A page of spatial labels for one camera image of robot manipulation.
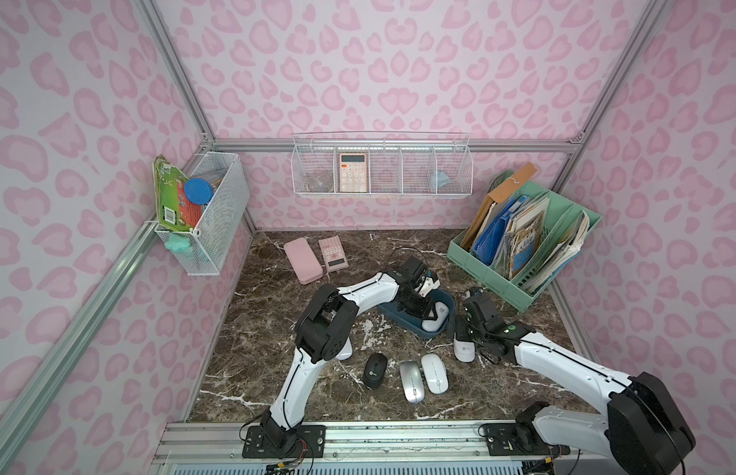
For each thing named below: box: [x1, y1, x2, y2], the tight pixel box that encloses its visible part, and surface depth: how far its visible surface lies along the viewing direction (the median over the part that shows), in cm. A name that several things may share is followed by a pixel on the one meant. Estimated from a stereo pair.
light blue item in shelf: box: [431, 171, 454, 190], surface depth 102 cm
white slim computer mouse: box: [335, 336, 354, 362], surface depth 90 cm
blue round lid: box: [184, 178, 215, 205], surface depth 76 cm
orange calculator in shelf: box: [339, 153, 368, 193], surface depth 96 cm
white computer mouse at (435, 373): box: [421, 353, 450, 395], surface depth 83 cm
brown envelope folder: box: [460, 162, 539, 252], surface depth 88 cm
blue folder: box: [472, 194, 529, 266], surface depth 97 cm
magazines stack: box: [494, 196, 551, 281], surface depth 94 cm
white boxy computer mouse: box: [421, 301, 450, 333], surface depth 92 cm
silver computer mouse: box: [399, 360, 426, 404], surface depth 84 cm
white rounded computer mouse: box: [453, 332, 476, 364], surface depth 87 cm
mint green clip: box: [164, 232, 191, 253], surface depth 65 cm
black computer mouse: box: [362, 352, 388, 388], surface depth 86 cm
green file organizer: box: [447, 181, 603, 312], surface depth 96 cm
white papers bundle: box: [520, 209, 591, 290], surface depth 85 cm
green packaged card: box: [152, 154, 203, 232], surface depth 71 cm
